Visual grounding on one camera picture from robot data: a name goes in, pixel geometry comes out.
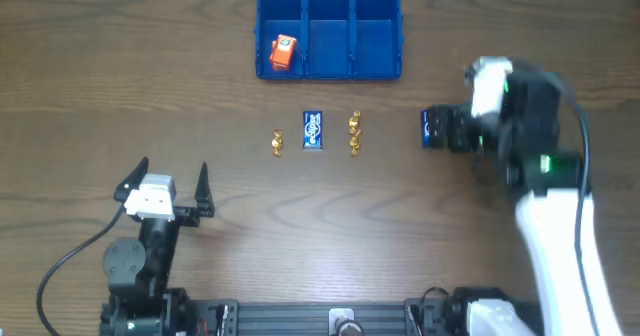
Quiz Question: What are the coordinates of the mounting rail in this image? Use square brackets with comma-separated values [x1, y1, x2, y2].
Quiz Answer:
[99, 298, 544, 336]

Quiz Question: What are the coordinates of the orange candy box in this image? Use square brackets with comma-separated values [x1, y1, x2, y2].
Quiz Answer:
[268, 34, 299, 73]

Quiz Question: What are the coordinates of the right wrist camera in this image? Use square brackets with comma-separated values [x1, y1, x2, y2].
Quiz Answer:
[463, 55, 515, 120]

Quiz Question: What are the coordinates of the blue tray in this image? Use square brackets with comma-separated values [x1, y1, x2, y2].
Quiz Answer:
[255, 0, 404, 82]

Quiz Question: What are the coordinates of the blue candy pack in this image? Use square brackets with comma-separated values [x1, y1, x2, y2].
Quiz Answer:
[420, 108, 433, 150]
[302, 110, 324, 151]

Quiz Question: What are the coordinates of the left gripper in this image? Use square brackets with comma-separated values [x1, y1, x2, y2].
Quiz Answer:
[113, 156, 216, 228]

